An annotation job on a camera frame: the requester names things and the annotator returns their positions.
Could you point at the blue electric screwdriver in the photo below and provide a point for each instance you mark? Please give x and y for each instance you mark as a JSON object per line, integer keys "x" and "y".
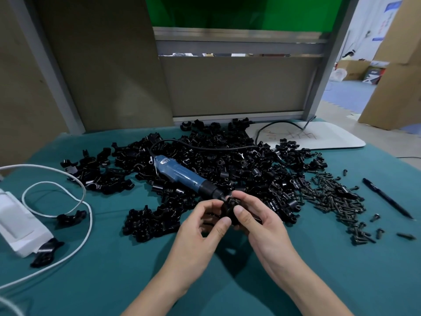
{"x": 184, "y": 176}

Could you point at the green screen panel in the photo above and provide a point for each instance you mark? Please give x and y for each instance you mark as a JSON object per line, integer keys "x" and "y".
{"x": 246, "y": 13}

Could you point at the person's left thumb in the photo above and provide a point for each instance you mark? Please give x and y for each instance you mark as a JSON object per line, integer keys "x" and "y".
{"x": 222, "y": 227}

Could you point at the white box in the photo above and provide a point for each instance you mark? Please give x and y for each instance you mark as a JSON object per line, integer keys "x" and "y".
{"x": 19, "y": 227}

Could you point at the single black plastic clamp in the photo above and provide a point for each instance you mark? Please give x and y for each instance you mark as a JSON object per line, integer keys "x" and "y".
{"x": 70, "y": 217}
{"x": 46, "y": 253}

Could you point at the grey-framed beige partition panel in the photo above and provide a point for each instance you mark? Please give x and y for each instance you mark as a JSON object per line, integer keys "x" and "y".
{"x": 236, "y": 85}

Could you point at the tall beige partition wall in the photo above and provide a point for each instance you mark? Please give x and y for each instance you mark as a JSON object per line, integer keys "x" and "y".
{"x": 105, "y": 62}

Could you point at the person's right forearm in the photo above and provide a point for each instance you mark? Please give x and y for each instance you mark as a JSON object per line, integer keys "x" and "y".
{"x": 309, "y": 292}

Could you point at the large cardboard sheet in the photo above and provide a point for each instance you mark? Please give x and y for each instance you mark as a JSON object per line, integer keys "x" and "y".
{"x": 398, "y": 78}

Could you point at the pile of black clamps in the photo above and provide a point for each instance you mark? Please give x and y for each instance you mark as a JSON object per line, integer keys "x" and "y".
{"x": 230, "y": 161}

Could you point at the black printed box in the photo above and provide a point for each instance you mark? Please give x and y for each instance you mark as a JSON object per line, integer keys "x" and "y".
{"x": 373, "y": 75}

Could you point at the black plastic clamp piece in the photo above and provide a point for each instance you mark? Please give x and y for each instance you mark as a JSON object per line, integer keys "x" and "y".
{"x": 228, "y": 208}

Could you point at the white board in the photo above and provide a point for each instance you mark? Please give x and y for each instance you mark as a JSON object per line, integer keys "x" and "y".
{"x": 335, "y": 136}

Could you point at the white plastic bag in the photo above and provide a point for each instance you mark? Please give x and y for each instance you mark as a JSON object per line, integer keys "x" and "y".
{"x": 338, "y": 75}

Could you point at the person's right thumb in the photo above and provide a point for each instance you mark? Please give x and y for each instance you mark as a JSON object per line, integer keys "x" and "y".
{"x": 245, "y": 218}

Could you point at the blue and white poster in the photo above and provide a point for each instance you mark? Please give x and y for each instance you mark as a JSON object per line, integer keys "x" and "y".
{"x": 388, "y": 19}

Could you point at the person's left hand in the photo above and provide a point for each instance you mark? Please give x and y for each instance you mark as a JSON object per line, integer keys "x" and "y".
{"x": 190, "y": 246}

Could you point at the grey metal post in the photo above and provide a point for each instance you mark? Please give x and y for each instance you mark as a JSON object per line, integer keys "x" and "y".
{"x": 329, "y": 55}

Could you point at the pile of black screws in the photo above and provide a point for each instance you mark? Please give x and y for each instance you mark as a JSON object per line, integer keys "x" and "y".
{"x": 335, "y": 197}

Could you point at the brown cardboard box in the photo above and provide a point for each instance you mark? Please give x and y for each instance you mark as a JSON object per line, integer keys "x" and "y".
{"x": 355, "y": 69}

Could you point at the person's left forearm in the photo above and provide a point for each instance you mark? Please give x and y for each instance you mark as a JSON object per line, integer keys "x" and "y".
{"x": 154, "y": 299}

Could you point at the black pen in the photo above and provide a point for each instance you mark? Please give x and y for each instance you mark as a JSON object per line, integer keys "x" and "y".
{"x": 384, "y": 197}

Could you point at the person's right hand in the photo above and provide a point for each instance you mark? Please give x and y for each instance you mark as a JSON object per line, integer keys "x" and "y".
{"x": 269, "y": 240}

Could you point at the teal table cloth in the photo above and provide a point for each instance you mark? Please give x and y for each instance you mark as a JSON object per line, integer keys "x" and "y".
{"x": 98, "y": 286}

